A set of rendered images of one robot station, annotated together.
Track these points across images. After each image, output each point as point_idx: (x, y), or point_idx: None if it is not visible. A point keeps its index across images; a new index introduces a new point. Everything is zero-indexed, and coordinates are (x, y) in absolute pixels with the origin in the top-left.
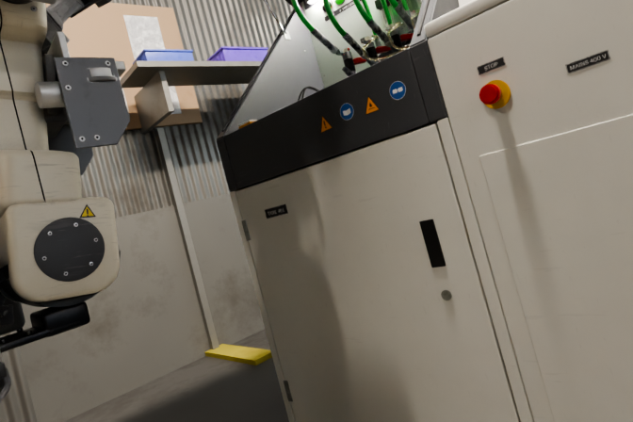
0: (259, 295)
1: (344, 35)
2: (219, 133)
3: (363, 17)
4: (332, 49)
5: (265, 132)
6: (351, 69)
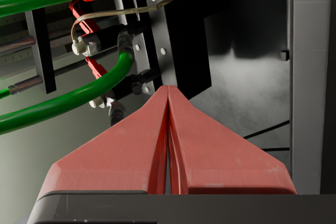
0: None
1: (131, 55)
2: None
3: None
4: (122, 109)
5: (332, 177)
6: (129, 80)
